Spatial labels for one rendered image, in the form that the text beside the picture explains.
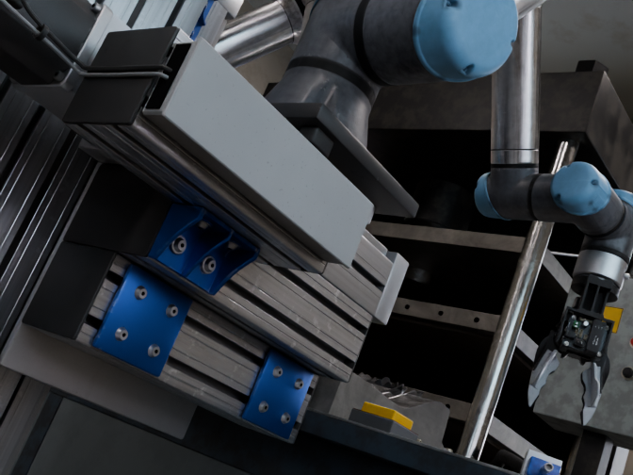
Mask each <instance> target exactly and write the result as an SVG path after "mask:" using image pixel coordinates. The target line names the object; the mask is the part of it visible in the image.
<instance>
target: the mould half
mask: <svg viewBox="0 0 633 475"><path fill-rule="evenodd" d="M318 377H319V379H318V382H317V384H316V389H315V391H314V394H313V396H312V399H311V400H310V403H309V406H308V407H310V408H313V409H316V410H318V411H321V412H325V413H328V414H331V415H334V416H337V417H341V418H345V419H349V415H350V412H351V410H352V408H355V409H359V410H362V408H363V405H364V403H365V401H366V402H369V403H373V404H376V405H379V406H382V407H386V408H389V409H393V410H396V411H397V412H399V413H400V414H402V415H403V416H404V417H406V418H408V419H410V420H411V421H412V422H413V426H412V429H411V431H413V432H414V433H416V434H418V438H417V439H421V441H422V443H424V444H427V445H430V446H433V447H435V448H438V449H442V450H447V449H445V448H444V446H443V443H442V442H443V437H444V433H445V430H446V424H447V421H448V417H449V413H450V410H449V409H448V408H447V407H446V406H445V405H444V404H442V403H441V402H439V401H433V400H430V399H426V398H422V397H419V396H416V395H412V394H406V395H401V396H397V397H394V398H391V399H388V398H386V397H385V396H384V395H383V394H382V393H381V392H382V391H384V390H388V389H391V388H387V387H384V386H380V385H374V384H371V383H369V382H367V381H366V380H364V379H363V378H361V377H360V376H358V375H356V374H355V373H353V372H352V374H351V377H350V380H349V382H348V383H344V382H340V381H337V380H334V379H331V378H327V377H324V376H320V375H318ZM447 451H449V450H447Z"/></svg>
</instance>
